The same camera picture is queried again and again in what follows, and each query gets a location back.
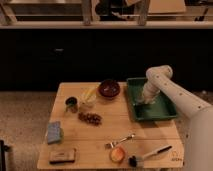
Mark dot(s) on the dark red bowl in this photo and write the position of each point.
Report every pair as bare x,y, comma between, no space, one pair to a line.
109,88

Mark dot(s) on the clear glass jar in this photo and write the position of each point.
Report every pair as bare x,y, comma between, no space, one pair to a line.
87,104

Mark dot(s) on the dark cabinet counter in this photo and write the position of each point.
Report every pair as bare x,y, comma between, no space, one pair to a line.
40,58

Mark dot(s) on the green plastic tray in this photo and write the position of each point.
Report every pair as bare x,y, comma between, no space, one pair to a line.
159,108

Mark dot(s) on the wooden folding table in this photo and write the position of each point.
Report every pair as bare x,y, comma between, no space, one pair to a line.
88,141

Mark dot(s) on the yellow corn cob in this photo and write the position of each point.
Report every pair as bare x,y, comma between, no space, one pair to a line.
89,95

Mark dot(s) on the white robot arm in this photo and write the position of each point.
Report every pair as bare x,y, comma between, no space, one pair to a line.
198,155

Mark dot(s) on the brown wooden block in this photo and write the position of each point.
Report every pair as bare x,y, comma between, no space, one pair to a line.
62,156

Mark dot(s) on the blue sponge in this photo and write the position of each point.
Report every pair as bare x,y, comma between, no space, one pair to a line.
54,132

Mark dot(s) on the dark green mug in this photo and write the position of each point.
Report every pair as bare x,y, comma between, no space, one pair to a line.
72,104

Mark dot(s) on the silver metal fork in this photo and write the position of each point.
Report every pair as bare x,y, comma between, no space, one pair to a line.
114,143

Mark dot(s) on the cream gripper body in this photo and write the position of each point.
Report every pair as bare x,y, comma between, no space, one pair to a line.
148,99

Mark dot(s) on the brown grape bunch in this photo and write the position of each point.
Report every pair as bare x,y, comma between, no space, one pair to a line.
90,118

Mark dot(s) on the orange plastic spoon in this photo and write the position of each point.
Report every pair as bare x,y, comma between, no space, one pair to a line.
117,154

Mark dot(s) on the black white brush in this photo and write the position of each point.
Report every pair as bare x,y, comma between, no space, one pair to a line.
133,161

